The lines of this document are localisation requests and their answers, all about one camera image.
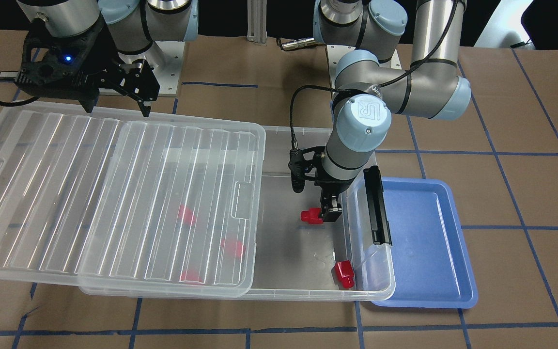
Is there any red block with stud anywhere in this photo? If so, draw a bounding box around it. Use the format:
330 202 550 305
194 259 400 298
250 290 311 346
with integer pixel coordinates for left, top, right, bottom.
300 207 324 225

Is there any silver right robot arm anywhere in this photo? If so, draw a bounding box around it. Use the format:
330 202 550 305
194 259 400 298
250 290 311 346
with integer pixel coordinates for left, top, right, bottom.
14 0 199 117

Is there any clear ribbed box lid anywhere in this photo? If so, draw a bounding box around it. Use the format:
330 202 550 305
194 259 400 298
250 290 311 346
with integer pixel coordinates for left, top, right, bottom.
0 102 266 298

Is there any red block box front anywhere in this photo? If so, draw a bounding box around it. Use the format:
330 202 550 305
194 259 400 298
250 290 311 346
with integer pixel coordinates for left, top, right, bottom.
179 270 204 285

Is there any blue plastic tray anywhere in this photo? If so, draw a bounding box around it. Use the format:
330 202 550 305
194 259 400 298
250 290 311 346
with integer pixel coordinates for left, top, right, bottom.
375 177 479 309

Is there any black box latch handle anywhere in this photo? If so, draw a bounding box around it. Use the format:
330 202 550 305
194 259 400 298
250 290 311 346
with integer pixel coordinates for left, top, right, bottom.
363 165 392 245

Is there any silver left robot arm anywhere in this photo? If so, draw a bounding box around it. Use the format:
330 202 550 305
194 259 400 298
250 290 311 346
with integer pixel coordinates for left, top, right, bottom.
313 0 471 223

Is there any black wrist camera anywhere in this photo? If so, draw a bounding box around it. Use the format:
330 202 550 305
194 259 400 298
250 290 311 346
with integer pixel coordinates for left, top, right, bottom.
288 145 328 193
14 17 107 101

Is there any aluminium frame post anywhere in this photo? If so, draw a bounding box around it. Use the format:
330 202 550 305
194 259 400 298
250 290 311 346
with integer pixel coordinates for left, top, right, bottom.
246 0 267 46

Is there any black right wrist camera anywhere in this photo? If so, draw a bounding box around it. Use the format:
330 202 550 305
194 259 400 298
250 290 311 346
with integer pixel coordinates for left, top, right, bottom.
14 17 107 101

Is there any clear plastic storage box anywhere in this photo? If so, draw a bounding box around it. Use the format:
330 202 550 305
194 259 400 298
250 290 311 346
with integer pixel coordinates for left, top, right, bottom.
77 122 396 301

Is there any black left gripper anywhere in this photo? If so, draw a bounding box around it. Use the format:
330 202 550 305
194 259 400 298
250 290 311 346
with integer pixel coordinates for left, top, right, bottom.
316 177 352 222

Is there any red block box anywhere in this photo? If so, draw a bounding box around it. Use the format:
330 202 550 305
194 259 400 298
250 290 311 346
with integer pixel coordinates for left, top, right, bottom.
179 270 204 285
220 238 246 260

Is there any red block in box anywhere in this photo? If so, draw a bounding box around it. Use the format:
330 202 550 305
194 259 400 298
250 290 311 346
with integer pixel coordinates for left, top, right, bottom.
177 204 196 227

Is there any red block box centre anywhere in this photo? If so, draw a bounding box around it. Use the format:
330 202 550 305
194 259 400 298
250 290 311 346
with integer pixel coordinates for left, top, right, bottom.
220 238 246 260

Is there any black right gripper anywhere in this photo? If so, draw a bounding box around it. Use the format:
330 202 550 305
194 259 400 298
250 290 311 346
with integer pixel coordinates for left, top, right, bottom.
78 29 161 118

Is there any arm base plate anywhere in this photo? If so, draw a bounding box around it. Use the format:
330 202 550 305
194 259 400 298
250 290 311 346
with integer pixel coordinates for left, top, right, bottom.
326 46 377 82
119 41 186 97

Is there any red block near latch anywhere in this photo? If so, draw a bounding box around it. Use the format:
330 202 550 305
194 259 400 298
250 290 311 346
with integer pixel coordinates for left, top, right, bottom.
334 260 355 289

